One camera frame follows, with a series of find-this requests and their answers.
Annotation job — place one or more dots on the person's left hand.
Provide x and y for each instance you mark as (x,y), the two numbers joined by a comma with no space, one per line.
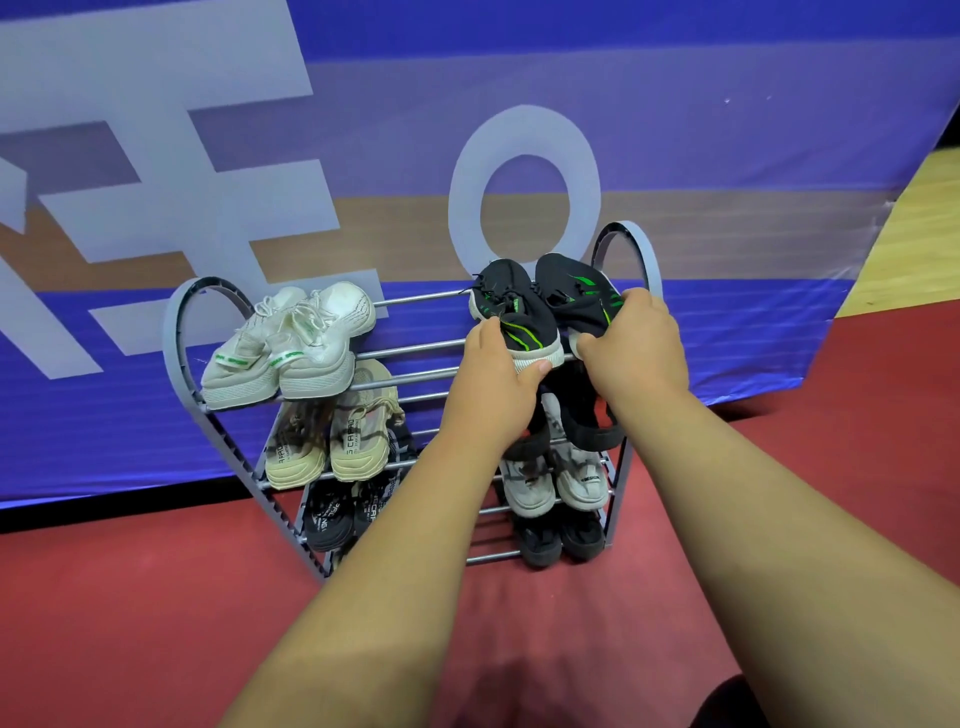
(491,390)

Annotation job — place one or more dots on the black grey mesh sneaker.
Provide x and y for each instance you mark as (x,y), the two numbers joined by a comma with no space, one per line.
(330,521)
(379,495)

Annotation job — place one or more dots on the grey metal shoe rack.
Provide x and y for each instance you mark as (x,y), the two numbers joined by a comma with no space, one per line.
(420,349)

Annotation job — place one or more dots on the beige grey mesh sneaker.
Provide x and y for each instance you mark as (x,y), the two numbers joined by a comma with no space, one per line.
(296,450)
(364,442)

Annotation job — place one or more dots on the person's right hand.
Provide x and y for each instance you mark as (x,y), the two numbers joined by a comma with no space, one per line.
(637,352)

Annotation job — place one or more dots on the blue printed fabric banner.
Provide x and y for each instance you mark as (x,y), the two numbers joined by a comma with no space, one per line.
(150,412)

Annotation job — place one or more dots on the person's right forearm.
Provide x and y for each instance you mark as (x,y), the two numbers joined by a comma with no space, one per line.
(795,570)

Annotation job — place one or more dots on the person's left forearm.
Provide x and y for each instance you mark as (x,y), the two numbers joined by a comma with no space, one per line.
(375,592)

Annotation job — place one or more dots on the black green-striped sneaker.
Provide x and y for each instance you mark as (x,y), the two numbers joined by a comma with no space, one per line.
(517,315)
(577,292)

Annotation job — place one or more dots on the person's black trousers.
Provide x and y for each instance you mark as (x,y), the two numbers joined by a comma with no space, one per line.
(731,705)

